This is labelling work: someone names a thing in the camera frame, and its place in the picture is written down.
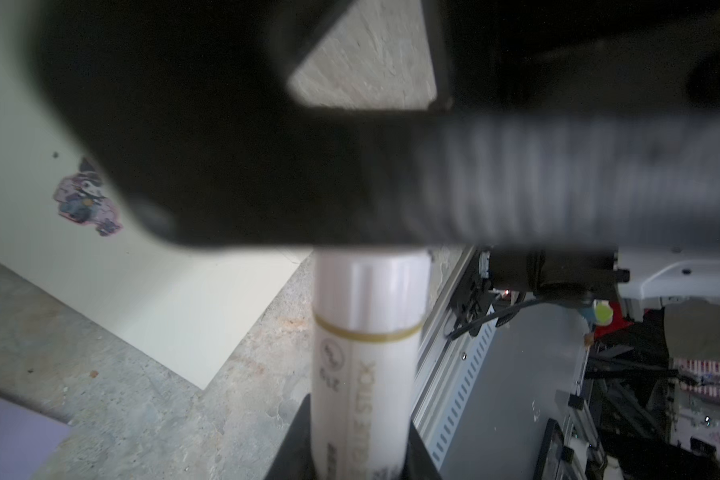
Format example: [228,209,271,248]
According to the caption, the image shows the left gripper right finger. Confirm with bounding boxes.
[400,423,442,480]

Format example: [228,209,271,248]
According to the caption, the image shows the cream envelope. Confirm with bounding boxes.
[0,1,309,389]

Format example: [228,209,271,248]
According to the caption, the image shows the aluminium rail frame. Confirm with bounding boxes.
[412,247,495,468]

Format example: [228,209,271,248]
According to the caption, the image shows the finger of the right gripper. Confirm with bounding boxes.
[26,1,720,249]

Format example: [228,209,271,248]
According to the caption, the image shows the white glue stick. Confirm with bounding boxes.
[310,248,431,479]

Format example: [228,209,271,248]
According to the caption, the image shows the purple envelope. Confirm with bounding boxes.
[0,398,70,479]

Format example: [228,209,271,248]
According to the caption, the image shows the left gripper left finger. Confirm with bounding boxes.
[264,394,315,480]

